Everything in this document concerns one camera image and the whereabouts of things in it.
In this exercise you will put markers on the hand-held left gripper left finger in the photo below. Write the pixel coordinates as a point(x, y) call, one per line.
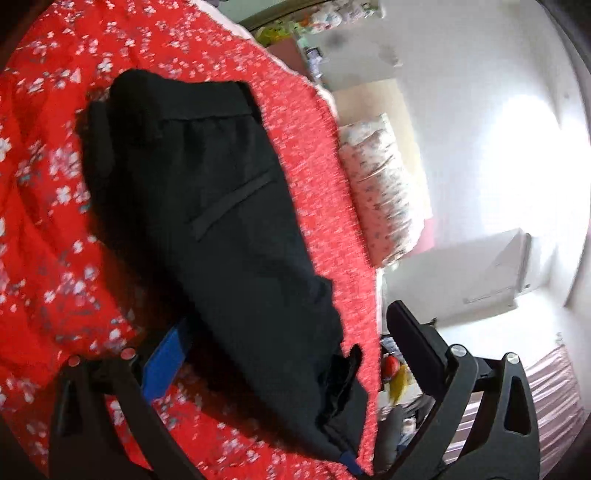
point(161, 364)

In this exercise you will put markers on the cream and pink headboard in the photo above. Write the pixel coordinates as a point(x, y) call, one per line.
point(397, 99)

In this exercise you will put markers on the pink curtain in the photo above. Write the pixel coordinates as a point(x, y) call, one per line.
point(549, 406)

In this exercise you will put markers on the grey cloth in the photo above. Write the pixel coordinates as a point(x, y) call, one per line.
point(392, 438)

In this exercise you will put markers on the black pants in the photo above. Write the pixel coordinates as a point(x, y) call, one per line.
point(221, 230)

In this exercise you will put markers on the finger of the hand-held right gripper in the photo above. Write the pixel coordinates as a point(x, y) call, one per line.
point(352, 464)

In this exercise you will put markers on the floral print pillow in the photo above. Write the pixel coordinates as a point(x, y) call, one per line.
point(383, 189)

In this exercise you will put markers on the pink nightstand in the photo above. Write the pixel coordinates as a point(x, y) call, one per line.
point(288, 57)

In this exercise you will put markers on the stack of plush toys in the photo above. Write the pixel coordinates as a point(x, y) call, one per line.
point(341, 14)

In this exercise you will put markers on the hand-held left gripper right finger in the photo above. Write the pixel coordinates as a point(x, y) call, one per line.
point(415, 341)

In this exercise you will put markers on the red floral blanket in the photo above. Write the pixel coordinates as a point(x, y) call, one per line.
point(46, 230)

